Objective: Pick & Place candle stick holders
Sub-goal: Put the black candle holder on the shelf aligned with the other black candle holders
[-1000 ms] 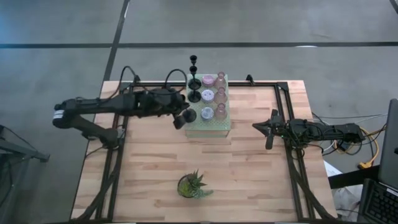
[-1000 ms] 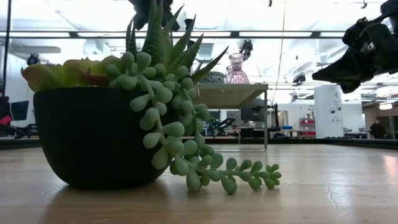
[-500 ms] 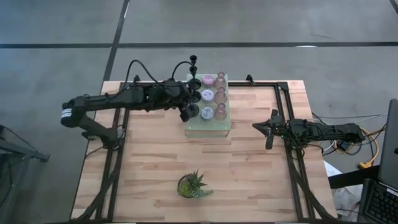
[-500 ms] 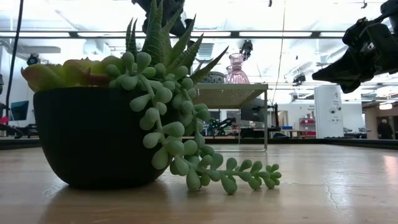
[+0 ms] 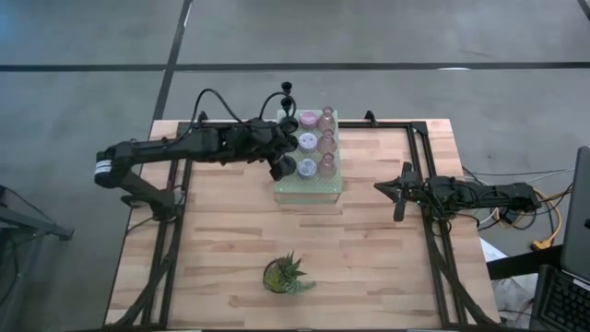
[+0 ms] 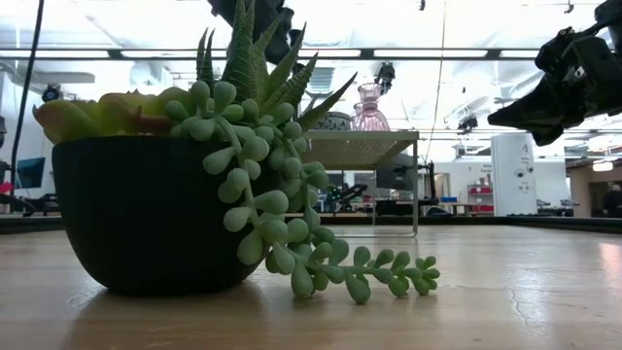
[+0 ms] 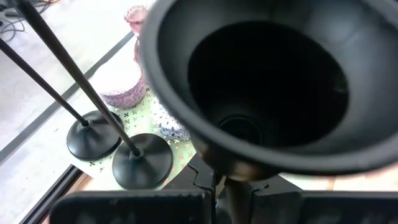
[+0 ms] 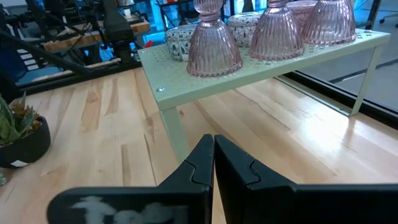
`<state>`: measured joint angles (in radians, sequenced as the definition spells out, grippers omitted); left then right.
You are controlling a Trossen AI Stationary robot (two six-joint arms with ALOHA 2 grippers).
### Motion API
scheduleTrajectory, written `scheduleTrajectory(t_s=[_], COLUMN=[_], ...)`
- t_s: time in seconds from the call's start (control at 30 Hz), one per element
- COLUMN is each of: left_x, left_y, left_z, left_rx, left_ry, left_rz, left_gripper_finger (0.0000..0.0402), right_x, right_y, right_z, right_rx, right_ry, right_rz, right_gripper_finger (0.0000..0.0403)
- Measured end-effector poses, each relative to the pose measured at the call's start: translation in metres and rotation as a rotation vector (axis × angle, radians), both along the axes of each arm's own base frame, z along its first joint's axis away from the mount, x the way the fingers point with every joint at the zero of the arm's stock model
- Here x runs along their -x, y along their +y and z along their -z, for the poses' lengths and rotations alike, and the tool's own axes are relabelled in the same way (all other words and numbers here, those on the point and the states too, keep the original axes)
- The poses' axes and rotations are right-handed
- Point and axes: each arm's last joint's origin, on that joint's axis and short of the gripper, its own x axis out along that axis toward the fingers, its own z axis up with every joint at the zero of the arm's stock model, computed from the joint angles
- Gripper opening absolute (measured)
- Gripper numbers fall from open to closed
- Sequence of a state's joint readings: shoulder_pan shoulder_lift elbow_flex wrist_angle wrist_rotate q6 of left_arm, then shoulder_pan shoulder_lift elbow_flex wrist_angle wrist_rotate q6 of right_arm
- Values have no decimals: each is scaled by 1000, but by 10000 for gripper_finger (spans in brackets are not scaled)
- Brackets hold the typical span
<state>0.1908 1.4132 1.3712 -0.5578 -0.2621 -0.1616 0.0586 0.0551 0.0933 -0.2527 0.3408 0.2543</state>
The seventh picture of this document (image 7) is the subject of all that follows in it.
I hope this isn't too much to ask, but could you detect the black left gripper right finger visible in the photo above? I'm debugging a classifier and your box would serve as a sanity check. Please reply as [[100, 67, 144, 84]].
[[249, 175, 398, 224]]

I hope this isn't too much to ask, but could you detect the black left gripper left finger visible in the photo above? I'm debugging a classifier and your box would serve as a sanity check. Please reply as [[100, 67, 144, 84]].
[[49, 154, 216, 224]]

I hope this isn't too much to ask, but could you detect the black metal candlestick holder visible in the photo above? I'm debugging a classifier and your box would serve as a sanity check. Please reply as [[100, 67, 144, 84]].
[[0, 37, 124, 162], [17, 0, 174, 190], [138, 0, 398, 224]]

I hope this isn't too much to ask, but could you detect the white patterned ceramic candle holder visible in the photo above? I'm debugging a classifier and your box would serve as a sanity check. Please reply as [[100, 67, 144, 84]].
[[149, 93, 191, 141]]

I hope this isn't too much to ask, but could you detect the purple patterned ceramic candle holder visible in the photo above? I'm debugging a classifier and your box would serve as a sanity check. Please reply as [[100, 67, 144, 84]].
[[90, 57, 149, 110]]

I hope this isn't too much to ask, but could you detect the pink ribbed glass candle holder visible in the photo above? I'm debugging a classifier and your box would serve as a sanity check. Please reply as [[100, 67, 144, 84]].
[[123, 4, 150, 65]]

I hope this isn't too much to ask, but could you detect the black aluminium table frame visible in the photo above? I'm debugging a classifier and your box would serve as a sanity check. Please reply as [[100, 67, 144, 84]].
[[18, 164, 83, 224]]

